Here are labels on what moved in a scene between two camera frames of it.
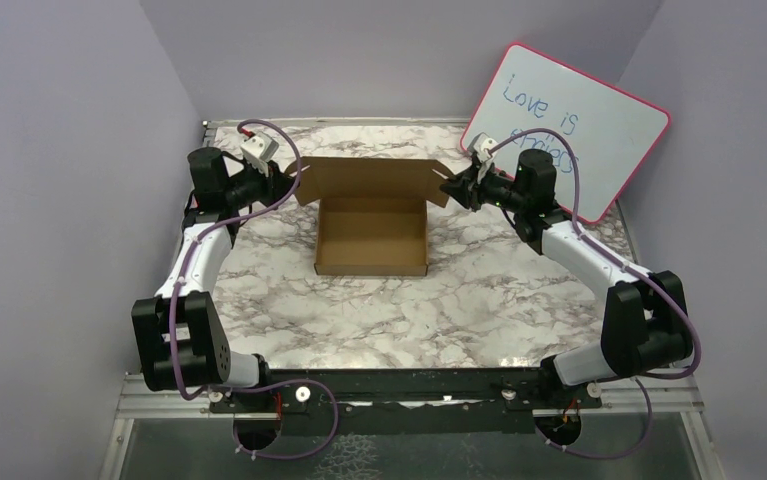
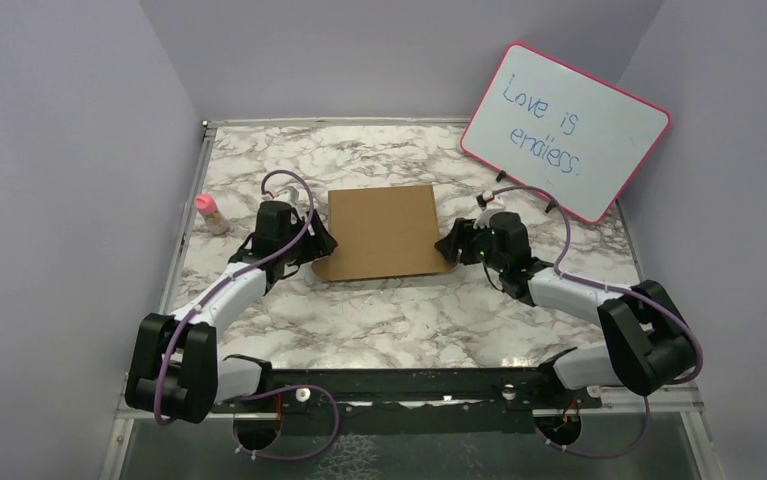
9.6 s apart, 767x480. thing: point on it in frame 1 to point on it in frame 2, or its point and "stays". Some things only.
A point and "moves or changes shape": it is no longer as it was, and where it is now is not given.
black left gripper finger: (280, 184) to (320, 240)
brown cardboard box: (371, 213) moves or changes shape
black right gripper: (467, 186) to (461, 236)
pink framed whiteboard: (612, 130) stays
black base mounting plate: (404, 401) stays
